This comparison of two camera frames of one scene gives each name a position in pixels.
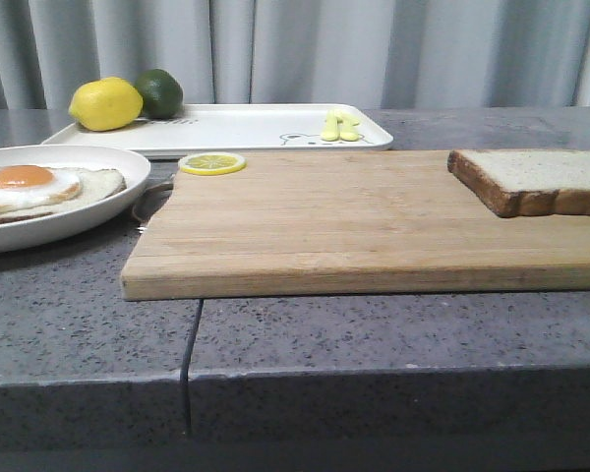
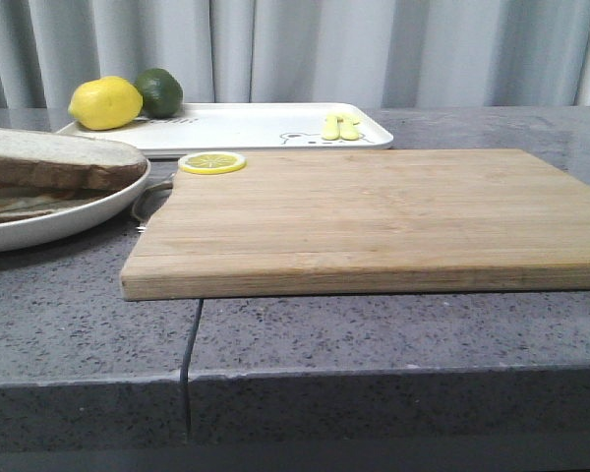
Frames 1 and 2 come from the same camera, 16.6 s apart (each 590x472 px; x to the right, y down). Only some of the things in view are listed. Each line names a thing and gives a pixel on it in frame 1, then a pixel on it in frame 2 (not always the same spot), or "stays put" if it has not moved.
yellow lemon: [104, 103] stays put
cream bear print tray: [234, 129] stays put
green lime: [161, 93] stays put
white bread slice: [535, 182] -> [13, 157]
